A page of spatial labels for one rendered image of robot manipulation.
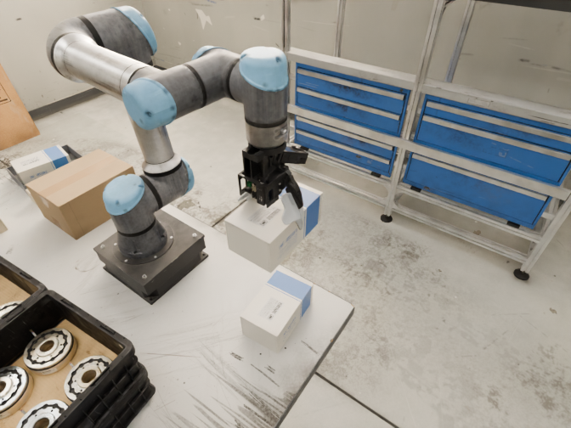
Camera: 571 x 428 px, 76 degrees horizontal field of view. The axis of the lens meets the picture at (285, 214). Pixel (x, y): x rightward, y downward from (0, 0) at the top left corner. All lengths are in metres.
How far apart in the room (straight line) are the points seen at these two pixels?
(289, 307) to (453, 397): 1.07
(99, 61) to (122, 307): 0.75
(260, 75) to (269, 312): 0.65
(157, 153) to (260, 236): 0.48
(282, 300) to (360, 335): 0.95
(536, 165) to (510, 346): 0.88
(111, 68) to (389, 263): 1.87
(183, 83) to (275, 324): 0.65
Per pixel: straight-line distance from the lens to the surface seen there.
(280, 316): 1.03
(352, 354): 1.89
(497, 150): 2.11
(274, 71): 0.60
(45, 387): 1.04
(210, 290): 1.21
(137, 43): 0.99
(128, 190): 1.10
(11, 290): 1.27
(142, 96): 0.60
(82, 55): 0.82
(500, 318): 2.25
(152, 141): 1.08
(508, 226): 2.30
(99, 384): 0.87
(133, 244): 1.20
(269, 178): 0.69
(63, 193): 1.50
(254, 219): 0.77
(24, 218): 1.74
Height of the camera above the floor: 1.65
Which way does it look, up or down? 41 degrees down
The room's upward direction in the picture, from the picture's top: straight up
